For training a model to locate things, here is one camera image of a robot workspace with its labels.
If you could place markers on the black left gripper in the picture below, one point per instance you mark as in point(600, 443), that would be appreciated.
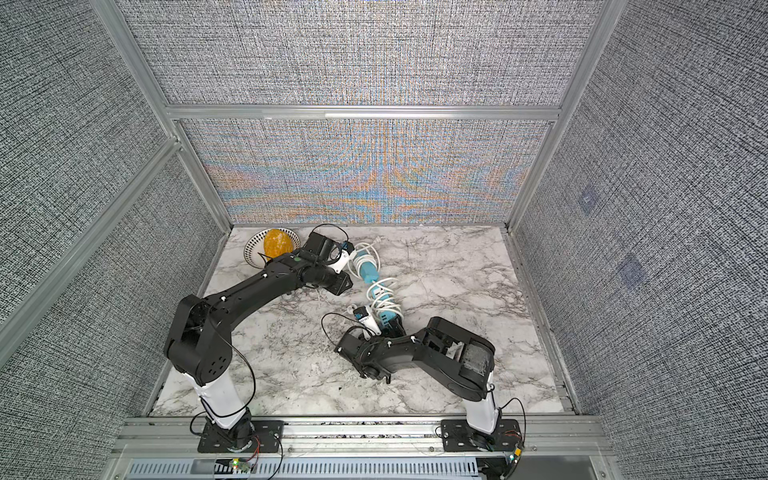
point(340, 287)

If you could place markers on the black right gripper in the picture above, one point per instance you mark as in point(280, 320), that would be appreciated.
point(393, 328)

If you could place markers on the teal power strip with sockets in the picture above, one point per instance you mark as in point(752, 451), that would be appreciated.
point(366, 265)

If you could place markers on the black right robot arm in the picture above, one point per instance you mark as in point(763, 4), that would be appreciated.
point(458, 359)

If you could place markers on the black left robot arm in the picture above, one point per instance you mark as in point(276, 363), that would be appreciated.
point(199, 343)

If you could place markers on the orange bread in bowl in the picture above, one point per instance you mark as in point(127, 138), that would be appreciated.
point(276, 243)

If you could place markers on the white patterned bowl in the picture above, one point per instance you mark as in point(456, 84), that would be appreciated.
point(253, 250)

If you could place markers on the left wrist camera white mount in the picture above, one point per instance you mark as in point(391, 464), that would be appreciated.
point(345, 251)

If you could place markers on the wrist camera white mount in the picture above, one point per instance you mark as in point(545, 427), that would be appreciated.
point(366, 318)
point(345, 251)

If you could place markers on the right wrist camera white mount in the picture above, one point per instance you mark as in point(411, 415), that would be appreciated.
point(366, 318)

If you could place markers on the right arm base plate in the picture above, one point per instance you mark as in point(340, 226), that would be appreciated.
point(458, 436)

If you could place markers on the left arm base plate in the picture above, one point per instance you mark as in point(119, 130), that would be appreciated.
point(259, 435)

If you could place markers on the aluminium front rail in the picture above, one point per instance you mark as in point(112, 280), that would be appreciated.
point(547, 434)

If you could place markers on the white slotted cable duct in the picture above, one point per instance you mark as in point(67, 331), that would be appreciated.
point(308, 468)

